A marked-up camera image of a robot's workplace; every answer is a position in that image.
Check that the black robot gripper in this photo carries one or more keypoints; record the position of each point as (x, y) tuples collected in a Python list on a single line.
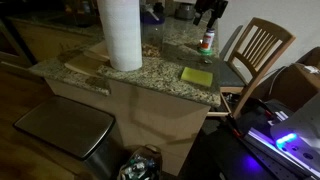
[(216, 6)]

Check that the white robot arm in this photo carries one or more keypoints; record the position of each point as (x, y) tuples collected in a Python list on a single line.
[(299, 136)]

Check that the granite kitchen counter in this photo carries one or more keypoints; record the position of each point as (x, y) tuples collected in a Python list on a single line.
[(161, 100)]

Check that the small metal pot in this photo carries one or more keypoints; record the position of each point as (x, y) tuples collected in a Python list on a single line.
[(185, 11)]

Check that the white supplement bottle green lid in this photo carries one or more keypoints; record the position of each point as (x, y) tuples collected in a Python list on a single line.
[(207, 41)]

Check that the clear jar blue lid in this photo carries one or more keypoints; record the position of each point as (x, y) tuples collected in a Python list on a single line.
[(152, 29)]

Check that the yellow green sponge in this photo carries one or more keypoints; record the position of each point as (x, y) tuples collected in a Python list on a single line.
[(197, 76)]

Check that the wooden chair grey cushion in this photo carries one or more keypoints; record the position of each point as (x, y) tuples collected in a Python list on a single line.
[(258, 48)]

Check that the white paper towel roll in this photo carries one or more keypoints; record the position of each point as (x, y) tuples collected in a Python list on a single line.
[(121, 26)]

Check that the cardboard box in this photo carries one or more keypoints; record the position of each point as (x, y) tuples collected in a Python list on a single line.
[(295, 85)]

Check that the wooden cutting board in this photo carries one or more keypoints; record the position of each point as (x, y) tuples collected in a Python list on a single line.
[(90, 60)]

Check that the bag of recyclables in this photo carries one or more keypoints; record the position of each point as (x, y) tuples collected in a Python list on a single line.
[(145, 163)]

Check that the stainless steel trash can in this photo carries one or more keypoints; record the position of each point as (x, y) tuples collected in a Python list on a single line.
[(84, 133)]

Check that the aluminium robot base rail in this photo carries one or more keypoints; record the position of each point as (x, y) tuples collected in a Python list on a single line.
[(255, 126)]

